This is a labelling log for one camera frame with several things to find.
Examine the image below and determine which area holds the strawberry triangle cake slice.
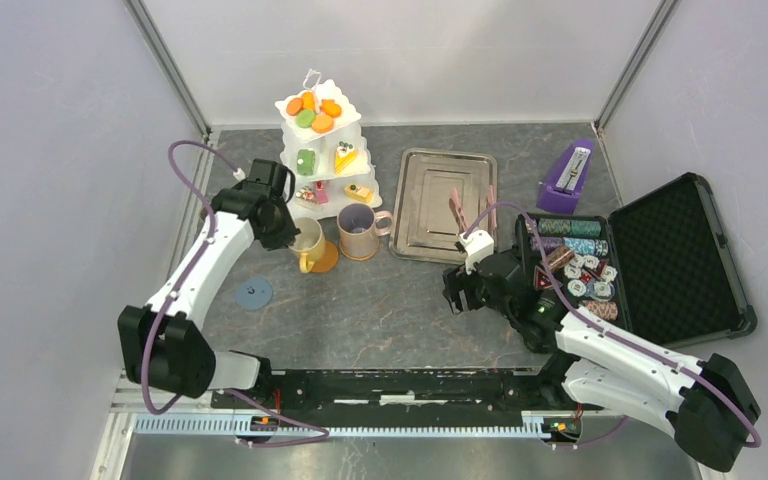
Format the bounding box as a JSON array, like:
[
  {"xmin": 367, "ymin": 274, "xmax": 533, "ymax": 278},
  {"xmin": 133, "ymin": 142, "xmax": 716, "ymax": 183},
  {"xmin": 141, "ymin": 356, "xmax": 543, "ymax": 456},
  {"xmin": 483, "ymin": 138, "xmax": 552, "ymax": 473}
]
[{"xmin": 295, "ymin": 186, "xmax": 318, "ymax": 205}]

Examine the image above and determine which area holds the purple metronome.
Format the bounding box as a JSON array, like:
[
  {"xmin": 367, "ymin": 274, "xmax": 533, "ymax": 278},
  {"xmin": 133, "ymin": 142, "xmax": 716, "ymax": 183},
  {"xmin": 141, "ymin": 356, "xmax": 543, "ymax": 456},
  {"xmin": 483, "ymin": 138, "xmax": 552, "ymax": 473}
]
[{"xmin": 536, "ymin": 138, "xmax": 594, "ymax": 215}]

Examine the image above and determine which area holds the woven rattan coaster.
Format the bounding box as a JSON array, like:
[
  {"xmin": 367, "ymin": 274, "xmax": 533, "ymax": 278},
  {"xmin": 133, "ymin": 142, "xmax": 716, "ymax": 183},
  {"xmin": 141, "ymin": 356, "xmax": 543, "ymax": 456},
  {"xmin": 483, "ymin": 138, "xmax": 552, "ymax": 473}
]
[{"xmin": 338, "ymin": 248, "xmax": 380, "ymax": 261}]

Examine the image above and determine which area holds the green patterned chip roll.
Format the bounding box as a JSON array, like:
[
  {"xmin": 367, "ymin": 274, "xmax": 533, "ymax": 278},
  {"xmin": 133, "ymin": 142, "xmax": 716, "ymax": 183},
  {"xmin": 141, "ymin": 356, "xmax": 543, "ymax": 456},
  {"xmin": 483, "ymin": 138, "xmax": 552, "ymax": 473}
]
[{"xmin": 537, "ymin": 218, "xmax": 602, "ymax": 239}]

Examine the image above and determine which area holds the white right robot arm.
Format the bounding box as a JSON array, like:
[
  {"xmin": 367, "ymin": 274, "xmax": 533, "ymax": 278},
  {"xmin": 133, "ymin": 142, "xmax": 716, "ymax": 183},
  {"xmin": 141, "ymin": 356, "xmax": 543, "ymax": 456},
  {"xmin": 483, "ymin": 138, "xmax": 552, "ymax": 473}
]
[{"xmin": 442, "ymin": 252, "xmax": 761, "ymax": 472}]

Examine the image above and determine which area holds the stainless steel serving tray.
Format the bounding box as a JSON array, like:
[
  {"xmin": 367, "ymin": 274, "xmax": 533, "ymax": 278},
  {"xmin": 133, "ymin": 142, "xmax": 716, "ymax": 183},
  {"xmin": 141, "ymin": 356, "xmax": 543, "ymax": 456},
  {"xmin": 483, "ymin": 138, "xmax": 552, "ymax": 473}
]
[{"xmin": 390, "ymin": 148, "xmax": 498, "ymax": 264}]

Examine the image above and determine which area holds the green swiss roll cake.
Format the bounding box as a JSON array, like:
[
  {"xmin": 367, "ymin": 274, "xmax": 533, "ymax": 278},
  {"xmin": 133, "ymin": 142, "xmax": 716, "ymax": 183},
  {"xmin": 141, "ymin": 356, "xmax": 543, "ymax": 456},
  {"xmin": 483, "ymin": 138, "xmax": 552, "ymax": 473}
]
[{"xmin": 296, "ymin": 148, "xmax": 317, "ymax": 177}]

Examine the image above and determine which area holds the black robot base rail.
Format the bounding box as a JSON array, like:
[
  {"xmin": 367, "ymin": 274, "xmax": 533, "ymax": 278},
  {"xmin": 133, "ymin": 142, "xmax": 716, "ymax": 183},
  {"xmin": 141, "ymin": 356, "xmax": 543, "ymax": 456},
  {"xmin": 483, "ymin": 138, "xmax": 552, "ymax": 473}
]
[{"xmin": 248, "ymin": 368, "xmax": 578, "ymax": 429}]

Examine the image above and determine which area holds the pink cake slice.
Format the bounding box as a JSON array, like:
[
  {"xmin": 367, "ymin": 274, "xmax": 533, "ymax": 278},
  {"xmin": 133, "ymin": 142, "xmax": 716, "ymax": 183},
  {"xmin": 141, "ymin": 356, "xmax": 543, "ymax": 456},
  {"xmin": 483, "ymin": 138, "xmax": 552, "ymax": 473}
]
[{"xmin": 314, "ymin": 180, "xmax": 329, "ymax": 205}]

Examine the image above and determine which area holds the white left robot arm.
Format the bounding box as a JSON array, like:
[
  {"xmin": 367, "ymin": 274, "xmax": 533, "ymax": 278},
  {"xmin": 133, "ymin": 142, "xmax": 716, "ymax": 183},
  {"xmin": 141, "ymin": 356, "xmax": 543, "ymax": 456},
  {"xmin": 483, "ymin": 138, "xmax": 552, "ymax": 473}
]
[{"xmin": 117, "ymin": 159, "xmax": 299, "ymax": 408}]

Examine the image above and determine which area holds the white three-tier dessert stand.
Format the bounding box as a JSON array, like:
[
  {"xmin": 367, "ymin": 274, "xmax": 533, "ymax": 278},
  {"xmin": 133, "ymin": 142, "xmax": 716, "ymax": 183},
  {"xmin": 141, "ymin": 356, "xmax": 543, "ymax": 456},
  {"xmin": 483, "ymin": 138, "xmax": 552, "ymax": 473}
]
[{"xmin": 275, "ymin": 69, "xmax": 382, "ymax": 219}]

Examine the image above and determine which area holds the green round macaron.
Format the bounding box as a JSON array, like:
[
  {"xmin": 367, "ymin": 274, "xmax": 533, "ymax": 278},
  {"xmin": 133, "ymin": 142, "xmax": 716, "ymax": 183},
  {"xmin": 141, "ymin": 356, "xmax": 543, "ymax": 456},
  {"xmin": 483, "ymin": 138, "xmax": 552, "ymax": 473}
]
[{"xmin": 295, "ymin": 109, "xmax": 317, "ymax": 129}]

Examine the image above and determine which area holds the pink tall mug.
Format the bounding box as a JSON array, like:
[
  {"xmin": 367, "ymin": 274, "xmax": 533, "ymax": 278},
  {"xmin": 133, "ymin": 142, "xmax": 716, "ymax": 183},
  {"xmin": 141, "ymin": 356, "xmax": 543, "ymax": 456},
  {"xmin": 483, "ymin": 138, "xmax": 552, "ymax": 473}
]
[{"xmin": 337, "ymin": 203, "xmax": 393, "ymax": 256}]

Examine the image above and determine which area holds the blue grey coaster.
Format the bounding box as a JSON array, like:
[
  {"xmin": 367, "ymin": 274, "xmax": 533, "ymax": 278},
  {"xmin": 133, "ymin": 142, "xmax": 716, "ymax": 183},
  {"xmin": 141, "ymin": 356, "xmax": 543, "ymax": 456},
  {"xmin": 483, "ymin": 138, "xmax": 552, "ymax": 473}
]
[{"xmin": 234, "ymin": 276, "xmax": 273, "ymax": 311}]

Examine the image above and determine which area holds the red triangular dealer marker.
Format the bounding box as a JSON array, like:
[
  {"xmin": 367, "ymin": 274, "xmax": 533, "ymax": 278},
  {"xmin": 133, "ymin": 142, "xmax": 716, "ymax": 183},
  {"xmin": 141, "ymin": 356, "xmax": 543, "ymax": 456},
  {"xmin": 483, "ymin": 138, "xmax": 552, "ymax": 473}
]
[{"xmin": 533, "ymin": 266, "xmax": 553, "ymax": 291}]

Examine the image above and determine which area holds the brown poker chip roll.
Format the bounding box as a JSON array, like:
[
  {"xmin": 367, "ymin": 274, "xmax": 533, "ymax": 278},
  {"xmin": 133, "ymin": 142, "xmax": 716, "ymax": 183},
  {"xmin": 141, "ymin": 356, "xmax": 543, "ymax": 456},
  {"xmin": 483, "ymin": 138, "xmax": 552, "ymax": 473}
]
[{"xmin": 542, "ymin": 245, "xmax": 576, "ymax": 272}]

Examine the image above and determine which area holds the yellow mug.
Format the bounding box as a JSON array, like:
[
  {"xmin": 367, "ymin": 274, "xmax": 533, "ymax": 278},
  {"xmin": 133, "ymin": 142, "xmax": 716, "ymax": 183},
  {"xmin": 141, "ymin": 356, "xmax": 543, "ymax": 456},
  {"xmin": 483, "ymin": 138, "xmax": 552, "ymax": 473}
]
[{"xmin": 290, "ymin": 218, "xmax": 326, "ymax": 274}]

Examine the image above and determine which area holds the orange fish cookie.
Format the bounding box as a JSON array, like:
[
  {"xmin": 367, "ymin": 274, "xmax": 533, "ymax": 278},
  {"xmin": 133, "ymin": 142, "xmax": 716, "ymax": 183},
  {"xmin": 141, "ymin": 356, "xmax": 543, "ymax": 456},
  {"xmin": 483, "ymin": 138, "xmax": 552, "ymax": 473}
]
[{"xmin": 320, "ymin": 99, "xmax": 342, "ymax": 119}]

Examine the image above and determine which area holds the round wooden coaster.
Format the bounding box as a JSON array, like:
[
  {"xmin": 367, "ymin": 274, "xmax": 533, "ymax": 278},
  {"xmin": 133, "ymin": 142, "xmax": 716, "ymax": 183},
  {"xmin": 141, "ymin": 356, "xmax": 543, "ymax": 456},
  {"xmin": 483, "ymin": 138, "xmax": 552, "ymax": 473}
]
[{"xmin": 311, "ymin": 241, "xmax": 340, "ymax": 274}]

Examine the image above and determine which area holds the small round orange biscuit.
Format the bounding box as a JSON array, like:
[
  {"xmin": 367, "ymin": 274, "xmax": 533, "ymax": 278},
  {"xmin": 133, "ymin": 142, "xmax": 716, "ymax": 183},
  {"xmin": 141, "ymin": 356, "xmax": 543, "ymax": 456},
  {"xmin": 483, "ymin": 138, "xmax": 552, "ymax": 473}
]
[{"xmin": 285, "ymin": 96, "xmax": 305, "ymax": 117}]

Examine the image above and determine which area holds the black poker chip case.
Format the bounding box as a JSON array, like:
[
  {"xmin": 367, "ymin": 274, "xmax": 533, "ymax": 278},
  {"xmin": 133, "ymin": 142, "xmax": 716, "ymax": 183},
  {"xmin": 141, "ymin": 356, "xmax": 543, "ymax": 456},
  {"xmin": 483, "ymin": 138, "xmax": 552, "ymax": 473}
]
[{"xmin": 527, "ymin": 173, "xmax": 758, "ymax": 347}]

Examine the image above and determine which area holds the yellow layered cake slice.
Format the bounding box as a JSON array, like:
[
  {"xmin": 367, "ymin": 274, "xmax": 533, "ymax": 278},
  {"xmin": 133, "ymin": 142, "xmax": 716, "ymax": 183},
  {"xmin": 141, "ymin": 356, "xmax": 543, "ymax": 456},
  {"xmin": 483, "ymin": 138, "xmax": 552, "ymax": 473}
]
[{"xmin": 344, "ymin": 183, "xmax": 374, "ymax": 204}]

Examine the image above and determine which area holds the yellow kiwi topped cake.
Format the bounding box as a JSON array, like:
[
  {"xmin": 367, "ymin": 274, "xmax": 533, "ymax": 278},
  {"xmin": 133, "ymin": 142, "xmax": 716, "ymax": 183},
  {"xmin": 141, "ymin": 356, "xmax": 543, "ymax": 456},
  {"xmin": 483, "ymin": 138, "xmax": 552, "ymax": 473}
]
[{"xmin": 334, "ymin": 141, "xmax": 358, "ymax": 175}]

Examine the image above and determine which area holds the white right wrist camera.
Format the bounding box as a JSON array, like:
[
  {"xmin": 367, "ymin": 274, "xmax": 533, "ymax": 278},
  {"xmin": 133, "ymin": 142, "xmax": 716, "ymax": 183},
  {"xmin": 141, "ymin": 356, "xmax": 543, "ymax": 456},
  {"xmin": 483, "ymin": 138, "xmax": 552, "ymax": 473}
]
[{"xmin": 458, "ymin": 229, "xmax": 495, "ymax": 274}]

